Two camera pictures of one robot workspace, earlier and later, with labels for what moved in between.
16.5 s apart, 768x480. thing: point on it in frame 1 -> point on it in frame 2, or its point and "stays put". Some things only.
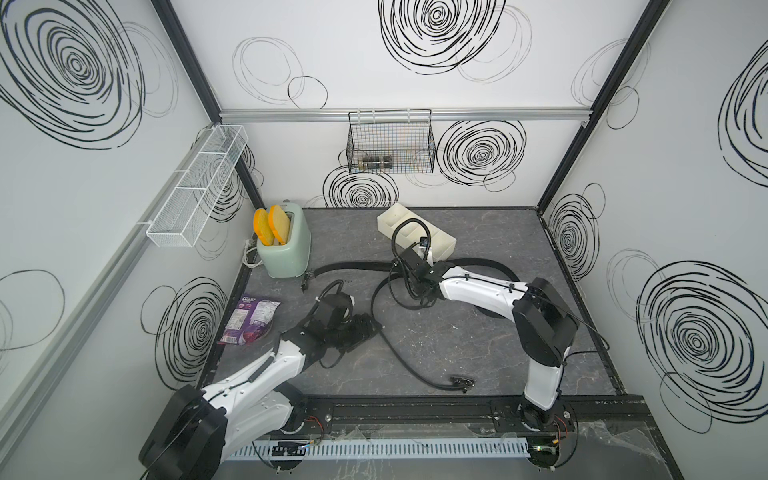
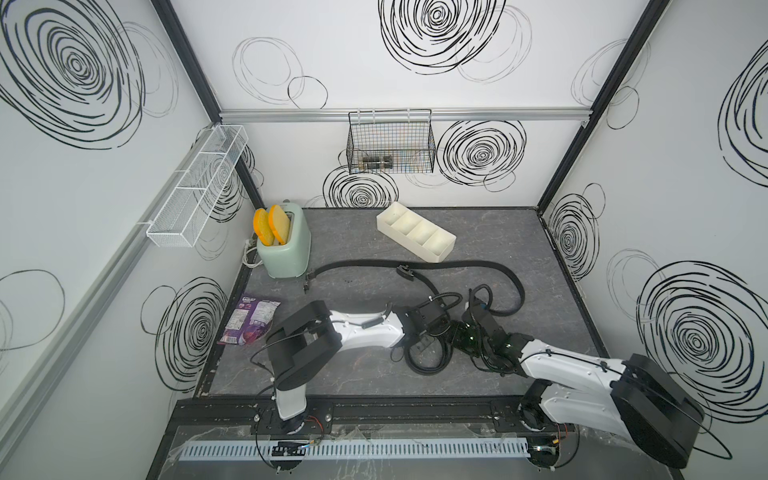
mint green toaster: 291,259 stays put
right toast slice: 279,223 stays put
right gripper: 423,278 -> 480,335
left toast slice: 262,227 stays put
